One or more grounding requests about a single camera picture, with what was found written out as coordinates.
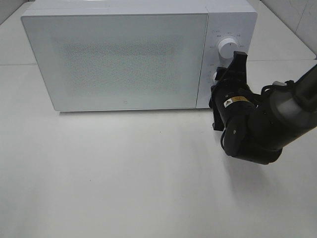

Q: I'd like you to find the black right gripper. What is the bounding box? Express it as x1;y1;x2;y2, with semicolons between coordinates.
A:
209;51;257;131

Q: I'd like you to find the white microwave knob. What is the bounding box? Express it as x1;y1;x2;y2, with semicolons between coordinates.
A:
217;36;239;59
210;72;217;86

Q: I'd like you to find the white microwave door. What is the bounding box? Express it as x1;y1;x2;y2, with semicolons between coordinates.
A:
21;14;208;112

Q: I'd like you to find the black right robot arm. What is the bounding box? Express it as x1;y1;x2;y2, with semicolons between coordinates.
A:
209;51;317;165

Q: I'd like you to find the white microwave oven body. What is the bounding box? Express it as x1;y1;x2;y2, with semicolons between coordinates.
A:
21;0;258;109

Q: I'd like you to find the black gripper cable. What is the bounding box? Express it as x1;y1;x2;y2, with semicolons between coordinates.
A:
219;79;295;149

